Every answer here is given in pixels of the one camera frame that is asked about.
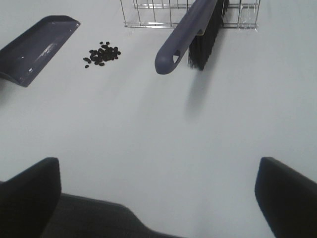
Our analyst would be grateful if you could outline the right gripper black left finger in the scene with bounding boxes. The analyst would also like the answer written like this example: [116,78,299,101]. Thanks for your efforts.
[0,158,61,238]

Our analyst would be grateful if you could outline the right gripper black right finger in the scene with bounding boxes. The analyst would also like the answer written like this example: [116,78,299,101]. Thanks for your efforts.
[255,157,317,238]

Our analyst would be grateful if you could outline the purple plastic dustpan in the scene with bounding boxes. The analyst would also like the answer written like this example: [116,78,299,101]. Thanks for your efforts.
[0,15,80,87]

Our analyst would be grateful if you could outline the pile of coffee beans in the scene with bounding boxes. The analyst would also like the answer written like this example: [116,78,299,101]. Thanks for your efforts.
[83,41,121,68]

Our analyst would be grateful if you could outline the purple hand brush black bristles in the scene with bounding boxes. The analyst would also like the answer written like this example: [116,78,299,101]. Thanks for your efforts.
[155,0,230,75]

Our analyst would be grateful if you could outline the chrome wire dish rack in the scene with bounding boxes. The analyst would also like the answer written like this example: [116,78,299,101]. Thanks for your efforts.
[120,0,261,29]

